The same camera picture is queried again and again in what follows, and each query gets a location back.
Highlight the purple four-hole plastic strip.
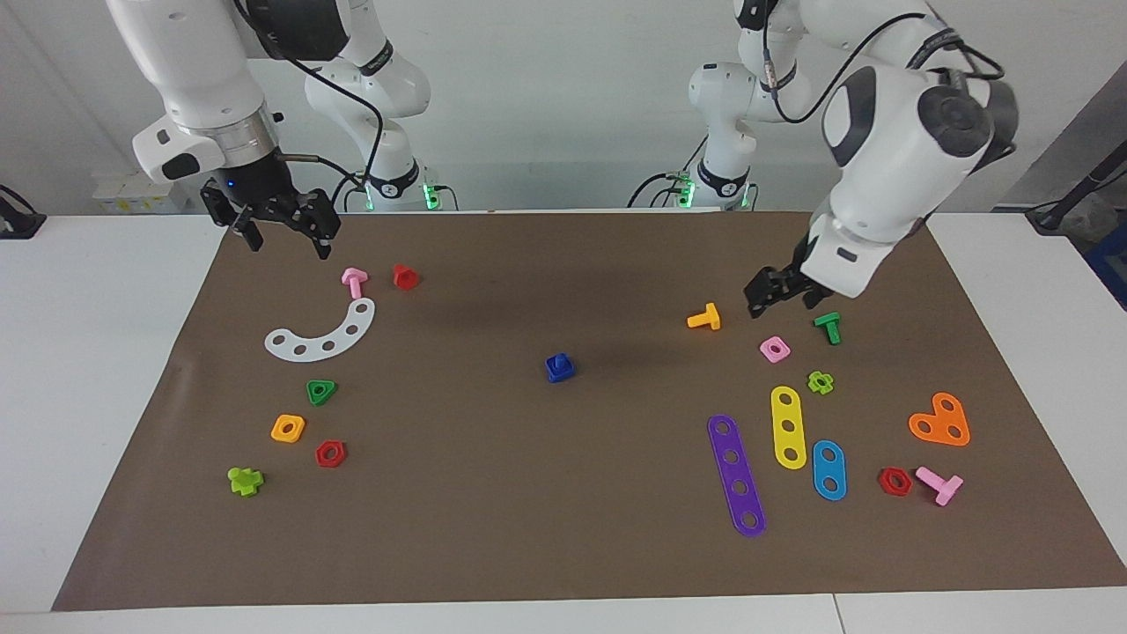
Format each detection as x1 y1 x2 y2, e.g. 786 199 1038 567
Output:
707 414 767 537

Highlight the brown table mat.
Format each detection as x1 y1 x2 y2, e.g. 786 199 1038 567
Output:
51 211 1127 611

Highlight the black stand pole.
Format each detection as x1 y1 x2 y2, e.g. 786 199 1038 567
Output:
1026 145 1127 234

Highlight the white box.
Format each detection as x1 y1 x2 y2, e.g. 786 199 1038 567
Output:
92 172 190 215

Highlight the white curved perforated strip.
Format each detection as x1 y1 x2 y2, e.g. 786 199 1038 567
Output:
264 298 377 363

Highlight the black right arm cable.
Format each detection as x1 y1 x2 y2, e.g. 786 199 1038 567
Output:
233 0 386 190

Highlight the blue two-hole plastic strip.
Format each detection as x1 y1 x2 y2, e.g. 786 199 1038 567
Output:
811 439 848 502

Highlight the blue crate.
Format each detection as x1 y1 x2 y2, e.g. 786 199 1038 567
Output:
1085 225 1127 311

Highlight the orange heart-shaped plastic plate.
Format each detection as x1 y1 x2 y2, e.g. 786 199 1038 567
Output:
908 392 971 447

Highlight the black device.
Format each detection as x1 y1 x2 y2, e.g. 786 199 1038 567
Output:
0 185 47 240

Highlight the black base cable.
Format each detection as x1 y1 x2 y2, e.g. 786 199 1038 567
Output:
627 132 710 210

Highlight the yellow three-hole plastic strip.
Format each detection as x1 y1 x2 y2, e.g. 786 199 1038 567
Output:
770 386 808 470

